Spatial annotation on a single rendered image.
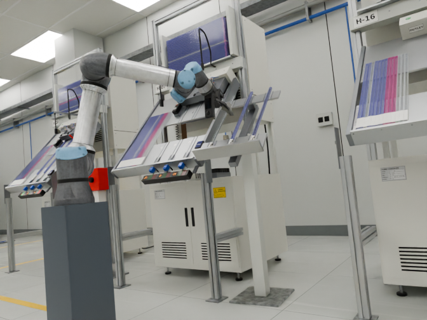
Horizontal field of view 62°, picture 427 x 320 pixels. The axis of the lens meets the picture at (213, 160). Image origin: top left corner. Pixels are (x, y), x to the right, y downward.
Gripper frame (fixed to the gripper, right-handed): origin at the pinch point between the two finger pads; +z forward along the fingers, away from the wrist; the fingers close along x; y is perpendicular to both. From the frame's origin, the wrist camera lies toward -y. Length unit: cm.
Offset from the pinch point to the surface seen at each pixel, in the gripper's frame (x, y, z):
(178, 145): 32.3, -7.2, 8.0
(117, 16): 240, 275, 47
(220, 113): 9.5, 13.0, 9.8
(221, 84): 12.3, 35.9, 8.1
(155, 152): 49, -8, 9
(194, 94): 31.3, 33.0, 8.4
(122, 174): 73, -20, 11
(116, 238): 83, -53, 33
